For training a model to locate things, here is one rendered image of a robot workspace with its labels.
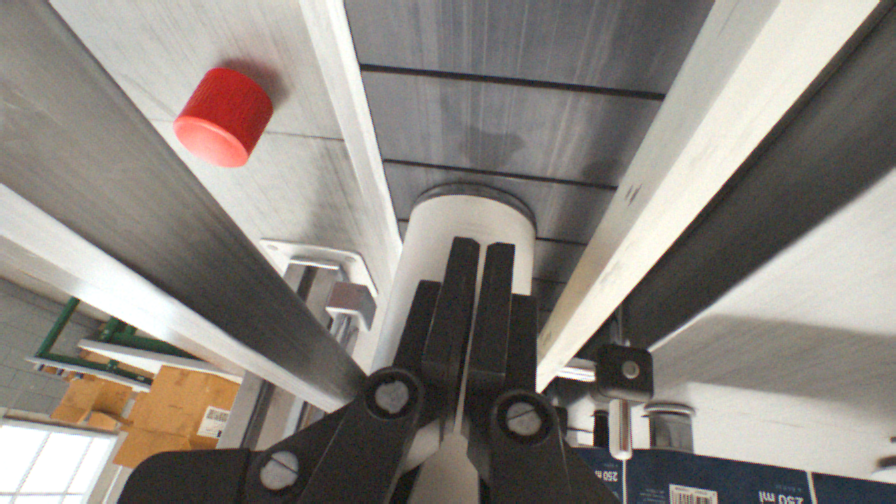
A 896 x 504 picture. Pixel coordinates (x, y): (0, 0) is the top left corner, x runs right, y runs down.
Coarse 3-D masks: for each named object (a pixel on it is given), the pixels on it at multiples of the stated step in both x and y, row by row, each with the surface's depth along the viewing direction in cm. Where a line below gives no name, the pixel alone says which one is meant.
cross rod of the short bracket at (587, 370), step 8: (576, 360) 24; (584, 360) 24; (568, 368) 24; (576, 368) 24; (584, 368) 24; (592, 368) 24; (560, 376) 24; (568, 376) 24; (576, 376) 24; (584, 376) 24; (592, 376) 24
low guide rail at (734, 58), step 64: (768, 0) 5; (832, 0) 5; (704, 64) 7; (768, 64) 6; (704, 128) 7; (768, 128) 7; (640, 192) 10; (704, 192) 8; (640, 256) 11; (576, 320) 15
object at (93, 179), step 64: (0, 0) 3; (0, 64) 3; (64, 64) 3; (0, 128) 3; (64, 128) 3; (128, 128) 4; (0, 192) 3; (64, 192) 3; (128, 192) 4; (192, 192) 5; (64, 256) 4; (128, 256) 4; (192, 256) 5; (256, 256) 6; (192, 320) 6; (256, 320) 7; (320, 384) 10
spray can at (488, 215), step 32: (448, 192) 15; (480, 192) 15; (416, 224) 15; (448, 224) 14; (480, 224) 14; (512, 224) 15; (416, 256) 14; (448, 256) 14; (480, 256) 14; (512, 288) 14; (384, 320) 14; (384, 352) 13; (448, 448) 11; (448, 480) 11
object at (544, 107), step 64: (384, 0) 10; (448, 0) 9; (512, 0) 9; (576, 0) 9; (640, 0) 9; (704, 0) 8; (384, 64) 11; (448, 64) 11; (512, 64) 11; (576, 64) 10; (640, 64) 10; (384, 128) 13; (448, 128) 13; (512, 128) 13; (576, 128) 12; (640, 128) 12; (512, 192) 15; (576, 192) 15; (576, 256) 18
